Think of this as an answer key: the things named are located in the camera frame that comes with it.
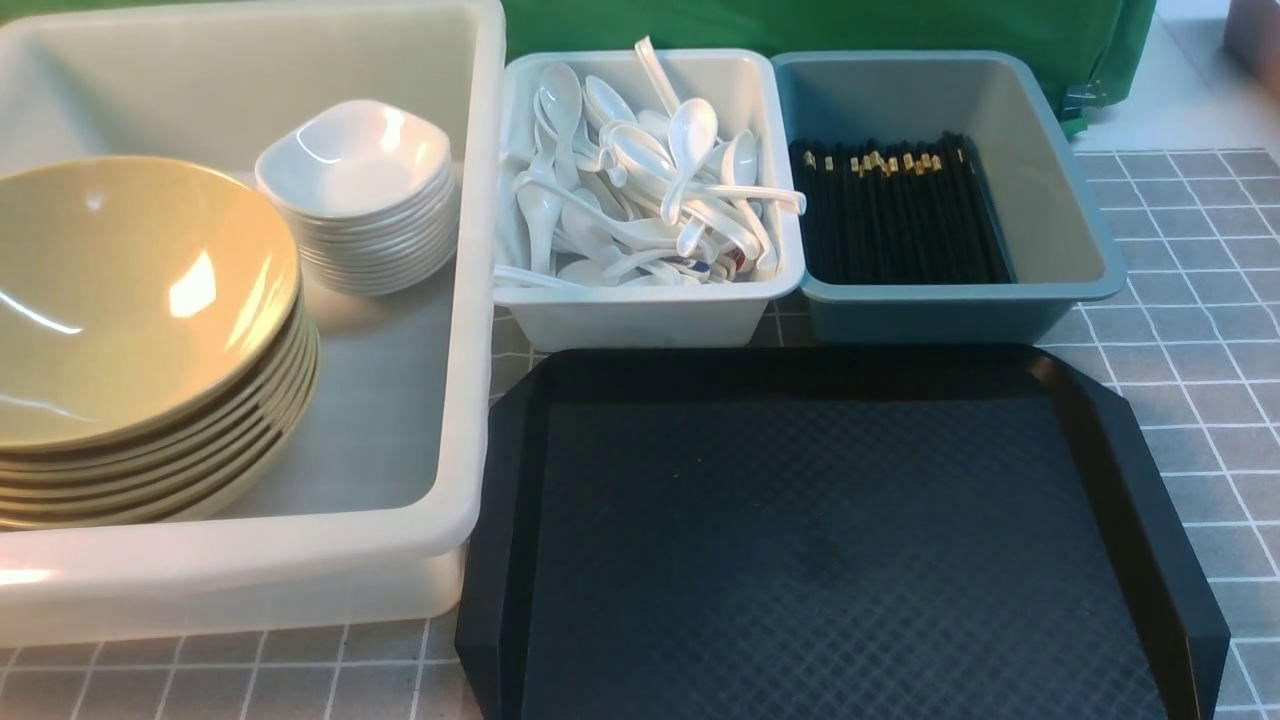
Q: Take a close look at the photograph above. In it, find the pile of black chopsticks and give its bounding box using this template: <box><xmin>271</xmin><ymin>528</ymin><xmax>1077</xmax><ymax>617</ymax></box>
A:
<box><xmin>788</xmin><ymin>132</ymin><xmax>1015</xmax><ymax>286</ymax></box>

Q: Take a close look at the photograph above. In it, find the olive noodle bowl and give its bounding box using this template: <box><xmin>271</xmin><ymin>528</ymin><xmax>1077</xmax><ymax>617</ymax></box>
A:
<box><xmin>1</xmin><ymin>155</ymin><xmax>301</xmax><ymax>454</ymax></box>

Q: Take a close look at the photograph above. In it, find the green cloth backdrop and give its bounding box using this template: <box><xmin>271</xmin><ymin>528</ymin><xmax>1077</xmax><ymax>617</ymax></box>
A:
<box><xmin>0</xmin><ymin>0</ymin><xmax>1158</xmax><ymax>138</ymax></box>

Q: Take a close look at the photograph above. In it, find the blue-grey chopstick bin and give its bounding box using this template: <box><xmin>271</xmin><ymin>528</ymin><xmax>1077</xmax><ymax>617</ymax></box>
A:
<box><xmin>772</xmin><ymin>50</ymin><xmax>1126</xmax><ymax>345</ymax></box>

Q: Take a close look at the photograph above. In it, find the pile of white spoons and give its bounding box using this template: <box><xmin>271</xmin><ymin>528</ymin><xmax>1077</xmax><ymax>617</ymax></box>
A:
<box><xmin>495</xmin><ymin>36</ymin><xmax>806</xmax><ymax>290</ymax></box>

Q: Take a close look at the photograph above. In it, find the white spoon bin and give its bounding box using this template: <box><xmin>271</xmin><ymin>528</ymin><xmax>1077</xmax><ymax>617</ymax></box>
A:
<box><xmin>493</xmin><ymin>47</ymin><xmax>806</xmax><ymax>354</ymax></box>

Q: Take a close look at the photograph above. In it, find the stack of white dishes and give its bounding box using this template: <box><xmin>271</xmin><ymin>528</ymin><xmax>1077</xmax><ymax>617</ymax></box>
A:
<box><xmin>255</xmin><ymin>159</ymin><xmax>462</xmax><ymax>296</ymax></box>

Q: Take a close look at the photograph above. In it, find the black plastic tray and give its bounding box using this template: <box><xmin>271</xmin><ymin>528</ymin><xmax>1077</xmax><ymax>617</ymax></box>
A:
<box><xmin>454</xmin><ymin>345</ymin><xmax>1231</xmax><ymax>719</ymax></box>

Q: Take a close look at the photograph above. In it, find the white square sauce dish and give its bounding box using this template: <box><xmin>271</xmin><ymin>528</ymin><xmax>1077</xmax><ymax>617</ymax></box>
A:
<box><xmin>253</xmin><ymin>99</ymin><xmax>453</xmax><ymax>219</ymax></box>

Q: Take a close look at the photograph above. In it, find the stack of olive bowls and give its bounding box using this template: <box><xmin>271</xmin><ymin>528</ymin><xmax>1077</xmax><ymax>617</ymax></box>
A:
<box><xmin>3</xmin><ymin>293</ymin><xmax>321</xmax><ymax>532</ymax></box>

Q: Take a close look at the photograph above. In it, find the white soup spoon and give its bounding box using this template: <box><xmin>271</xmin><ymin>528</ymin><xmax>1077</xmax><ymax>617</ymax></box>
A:
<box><xmin>660</xmin><ymin>97</ymin><xmax>719</xmax><ymax>225</ymax></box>

